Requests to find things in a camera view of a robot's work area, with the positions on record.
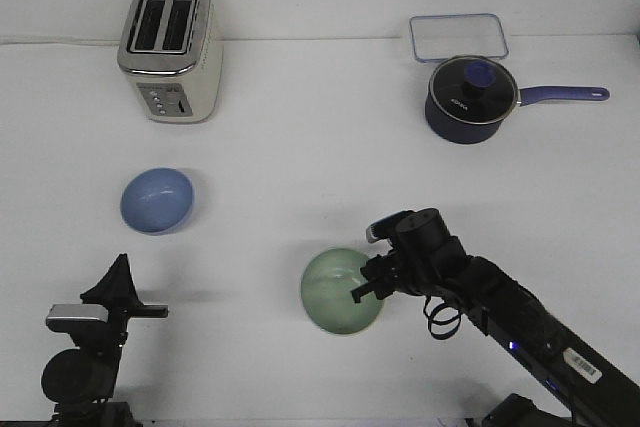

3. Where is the silver two-slot toaster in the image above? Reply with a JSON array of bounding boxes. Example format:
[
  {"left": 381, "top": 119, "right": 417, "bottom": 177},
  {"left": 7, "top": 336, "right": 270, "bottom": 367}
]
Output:
[{"left": 117, "top": 0, "right": 224, "bottom": 124}]

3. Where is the blue bowl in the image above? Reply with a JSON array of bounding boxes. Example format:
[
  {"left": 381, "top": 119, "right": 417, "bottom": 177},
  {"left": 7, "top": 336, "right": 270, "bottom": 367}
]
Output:
[{"left": 119, "top": 167, "right": 195, "bottom": 235}]

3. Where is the glass pot lid blue knob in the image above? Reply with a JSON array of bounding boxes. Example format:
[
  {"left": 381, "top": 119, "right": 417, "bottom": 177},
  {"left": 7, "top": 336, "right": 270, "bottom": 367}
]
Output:
[{"left": 430, "top": 56, "right": 518, "bottom": 125}]

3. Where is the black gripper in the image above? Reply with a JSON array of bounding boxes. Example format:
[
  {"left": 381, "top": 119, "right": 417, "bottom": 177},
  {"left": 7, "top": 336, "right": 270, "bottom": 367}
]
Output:
[
  {"left": 70, "top": 254, "right": 169, "bottom": 347},
  {"left": 351, "top": 208, "right": 468, "bottom": 304}
]

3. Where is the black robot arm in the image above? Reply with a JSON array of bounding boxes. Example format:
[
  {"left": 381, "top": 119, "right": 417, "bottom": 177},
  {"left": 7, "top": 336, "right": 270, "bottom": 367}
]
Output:
[
  {"left": 351, "top": 208, "right": 639, "bottom": 426},
  {"left": 41, "top": 253, "right": 169, "bottom": 426}
]

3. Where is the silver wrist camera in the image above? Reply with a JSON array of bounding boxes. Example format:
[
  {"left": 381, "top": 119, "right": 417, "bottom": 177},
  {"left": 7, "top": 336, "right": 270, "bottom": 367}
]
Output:
[
  {"left": 365, "top": 210, "right": 414, "bottom": 244},
  {"left": 45, "top": 304, "right": 109, "bottom": 333}
]

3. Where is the dark blue saucepan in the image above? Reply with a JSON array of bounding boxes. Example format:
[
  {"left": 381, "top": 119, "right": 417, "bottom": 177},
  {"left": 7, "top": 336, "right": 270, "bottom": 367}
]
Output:
[{"left": 424, "top": 86, "right": 610, "bottom": 144}]

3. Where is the green bowl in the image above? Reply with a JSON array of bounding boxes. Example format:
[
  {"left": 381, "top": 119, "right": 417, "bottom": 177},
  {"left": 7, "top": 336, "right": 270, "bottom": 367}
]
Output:
[{"left": 300, "top": 248, "right": 384, "bottom": 335}]

